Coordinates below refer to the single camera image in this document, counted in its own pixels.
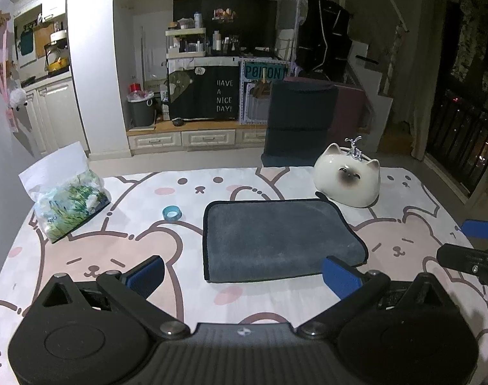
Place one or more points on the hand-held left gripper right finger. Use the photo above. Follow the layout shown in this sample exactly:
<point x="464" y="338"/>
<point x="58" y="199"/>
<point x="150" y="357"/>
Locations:
<point x="339" y="278"/>

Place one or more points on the black balcony railing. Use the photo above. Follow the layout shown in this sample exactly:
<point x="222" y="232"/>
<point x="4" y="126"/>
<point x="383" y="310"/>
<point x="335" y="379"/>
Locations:
<point x="460" y="140"/>

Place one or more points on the yellow pot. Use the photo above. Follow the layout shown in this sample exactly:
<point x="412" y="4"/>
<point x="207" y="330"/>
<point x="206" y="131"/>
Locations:
<point x="57" y="64"/>

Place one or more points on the plastic bag with green print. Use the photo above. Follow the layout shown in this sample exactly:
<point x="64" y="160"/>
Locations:
<point x="69" y="204"/>

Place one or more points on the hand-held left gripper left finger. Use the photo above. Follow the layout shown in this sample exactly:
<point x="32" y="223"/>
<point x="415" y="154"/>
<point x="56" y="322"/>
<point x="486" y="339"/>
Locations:
<point x="147" y="276"/>

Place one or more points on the dark upholstered chair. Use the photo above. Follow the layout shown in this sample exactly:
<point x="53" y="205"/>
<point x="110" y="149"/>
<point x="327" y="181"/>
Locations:
<point x="300" y="116"/>

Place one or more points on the white drawer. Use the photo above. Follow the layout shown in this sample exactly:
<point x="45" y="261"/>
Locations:
<point x="251" y="136"/>
<point x="153" y="140"/>
<point x="208" y="138"/>

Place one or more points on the blue tape roll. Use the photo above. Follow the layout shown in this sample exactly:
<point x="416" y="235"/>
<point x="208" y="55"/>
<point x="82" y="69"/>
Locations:
<point x="172" y="213"/>

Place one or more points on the teal sign board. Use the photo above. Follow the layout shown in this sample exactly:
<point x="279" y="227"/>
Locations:
<point x="264" y="72"/>

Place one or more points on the black printed curtain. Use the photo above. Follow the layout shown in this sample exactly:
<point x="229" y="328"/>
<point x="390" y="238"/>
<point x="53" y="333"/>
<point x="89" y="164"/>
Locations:
<point x="204" y="96"/>

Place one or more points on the bear-print tablecloth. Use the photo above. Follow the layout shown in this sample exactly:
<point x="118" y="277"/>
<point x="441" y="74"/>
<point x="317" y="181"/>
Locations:
<point x="107" y="248"/>

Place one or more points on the white staircase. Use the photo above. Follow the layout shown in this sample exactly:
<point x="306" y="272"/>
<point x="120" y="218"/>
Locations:
<point x="382" y="68"/>

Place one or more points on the grey towel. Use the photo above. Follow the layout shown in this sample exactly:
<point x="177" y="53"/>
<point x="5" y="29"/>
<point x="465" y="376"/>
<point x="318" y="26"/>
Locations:
<point x="276" y="236"/>

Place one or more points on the grey trash bin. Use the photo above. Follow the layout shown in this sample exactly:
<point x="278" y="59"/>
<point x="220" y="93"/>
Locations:
<point x="141" y="112"/>

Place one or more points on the red roll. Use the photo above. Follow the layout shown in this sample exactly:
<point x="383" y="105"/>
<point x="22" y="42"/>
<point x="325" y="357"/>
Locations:
<point x="136" y="88"/>

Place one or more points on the cat-shaped ceramic ornament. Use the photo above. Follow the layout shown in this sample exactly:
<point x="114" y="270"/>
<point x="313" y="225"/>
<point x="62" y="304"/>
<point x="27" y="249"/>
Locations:
<point x="348" y="186"/>

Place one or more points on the wooden cutting board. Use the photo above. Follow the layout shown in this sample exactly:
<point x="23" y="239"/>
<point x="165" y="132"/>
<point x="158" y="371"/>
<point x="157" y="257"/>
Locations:
<point x="44" y="41"/>

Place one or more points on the small black object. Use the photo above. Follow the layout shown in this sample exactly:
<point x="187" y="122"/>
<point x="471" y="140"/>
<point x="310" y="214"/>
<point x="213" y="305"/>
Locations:
<point x="177" y="122"/>

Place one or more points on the silver deer figurine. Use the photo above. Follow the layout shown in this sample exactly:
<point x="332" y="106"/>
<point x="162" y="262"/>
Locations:
<point x="354" y="150"/>

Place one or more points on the white plush toy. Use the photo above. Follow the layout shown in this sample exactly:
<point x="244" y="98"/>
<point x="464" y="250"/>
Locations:
<point x="18" y="97"/>

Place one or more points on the pink hanging ribbon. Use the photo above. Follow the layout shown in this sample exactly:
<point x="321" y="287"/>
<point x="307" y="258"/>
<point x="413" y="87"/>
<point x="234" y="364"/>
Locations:
<point x="5" y="72"/>

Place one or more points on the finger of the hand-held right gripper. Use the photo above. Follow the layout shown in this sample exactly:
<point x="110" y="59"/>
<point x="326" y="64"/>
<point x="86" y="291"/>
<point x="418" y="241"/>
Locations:
<point x="480" y="229"/>
<point x="460" y="257"/>

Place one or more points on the white two-tier shelf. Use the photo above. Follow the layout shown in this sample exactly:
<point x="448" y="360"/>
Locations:
<point x="186" y="44"/>

